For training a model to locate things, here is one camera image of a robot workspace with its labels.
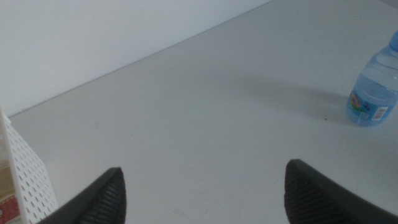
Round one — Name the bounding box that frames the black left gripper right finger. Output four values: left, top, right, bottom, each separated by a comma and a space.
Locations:
284, 159, 398, 224

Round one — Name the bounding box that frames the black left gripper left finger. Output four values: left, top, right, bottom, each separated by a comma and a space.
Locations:
36, 167, 127, 224

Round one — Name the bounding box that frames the clear water bottle blue cap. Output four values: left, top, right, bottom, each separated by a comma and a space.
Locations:
345, 30, 398, 128

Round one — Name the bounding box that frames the white perforated plastic basket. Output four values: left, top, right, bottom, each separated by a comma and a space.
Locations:
0, 107, 59, 224

